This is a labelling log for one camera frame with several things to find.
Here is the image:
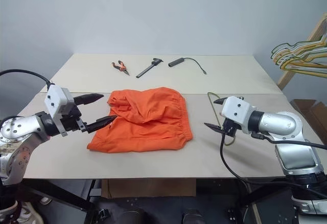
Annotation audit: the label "orange shirt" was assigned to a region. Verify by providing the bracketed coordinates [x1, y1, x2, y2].
[86, 87, 194, 154]

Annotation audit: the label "open cardboard box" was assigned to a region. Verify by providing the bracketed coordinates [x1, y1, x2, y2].
[289, 98, 327, 138]

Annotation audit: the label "flat brown cardboard box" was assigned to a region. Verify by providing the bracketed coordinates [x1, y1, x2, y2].
[101, 179, 197, 198]

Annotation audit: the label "olive wire hanger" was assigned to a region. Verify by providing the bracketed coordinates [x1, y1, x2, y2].
[207, 92, 236, 146]

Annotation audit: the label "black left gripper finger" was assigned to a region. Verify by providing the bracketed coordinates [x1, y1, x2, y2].
[73, 93, 105, 106]
[85, 115, 118, 134]

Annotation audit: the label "grey USB hub with cable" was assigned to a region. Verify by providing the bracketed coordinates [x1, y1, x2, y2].
[167, 57, 208, 77]

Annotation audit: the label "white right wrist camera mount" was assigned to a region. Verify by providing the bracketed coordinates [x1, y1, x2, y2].
[220, 96, 256, 134]

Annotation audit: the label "black table frame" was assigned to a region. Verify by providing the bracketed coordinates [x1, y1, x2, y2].
[22, 179, 292, 224]

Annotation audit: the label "dark rounded shape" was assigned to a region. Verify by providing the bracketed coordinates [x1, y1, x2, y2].
[181, 208, 205, 224]
[119, 208, 149, 224]

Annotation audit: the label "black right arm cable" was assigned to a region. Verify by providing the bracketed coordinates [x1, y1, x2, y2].
[219, 130, 327, 192]

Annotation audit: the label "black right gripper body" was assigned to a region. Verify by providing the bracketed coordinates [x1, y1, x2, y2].
[222, 118, 239, 136]

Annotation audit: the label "orange-handled pliers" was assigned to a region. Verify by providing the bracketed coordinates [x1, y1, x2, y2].
[111, 60, 131, 77]

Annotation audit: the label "wooden clothes rack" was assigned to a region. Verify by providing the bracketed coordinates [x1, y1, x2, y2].
[276, 12, 327, 91]

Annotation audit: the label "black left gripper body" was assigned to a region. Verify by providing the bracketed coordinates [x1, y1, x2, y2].
[60, 104, 87, 133]

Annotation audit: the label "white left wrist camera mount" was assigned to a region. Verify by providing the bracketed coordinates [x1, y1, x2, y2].
[43, 84, 75, 119]

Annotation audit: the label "bunch of wire hangers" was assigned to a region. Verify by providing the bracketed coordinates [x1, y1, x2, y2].
[273, 34, 327, 64]

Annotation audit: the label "dark grey caliper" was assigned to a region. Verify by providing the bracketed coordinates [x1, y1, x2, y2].
[135, 57, 161, 79]

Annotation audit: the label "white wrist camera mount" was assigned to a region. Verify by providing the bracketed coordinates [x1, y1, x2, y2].
[43, 84, 75, 119]
[220, 96, 256, 134]

